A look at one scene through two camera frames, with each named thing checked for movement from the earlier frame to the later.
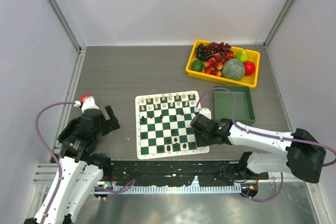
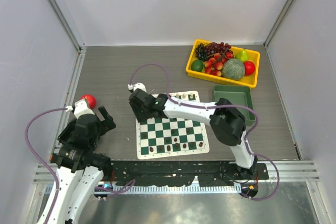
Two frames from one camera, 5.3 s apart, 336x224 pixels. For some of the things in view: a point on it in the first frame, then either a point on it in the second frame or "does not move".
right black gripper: (200, 141) to (138, 115)
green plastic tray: (223, 102) does not move
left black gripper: (112, 123) does not move
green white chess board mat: (163, 124) does not move
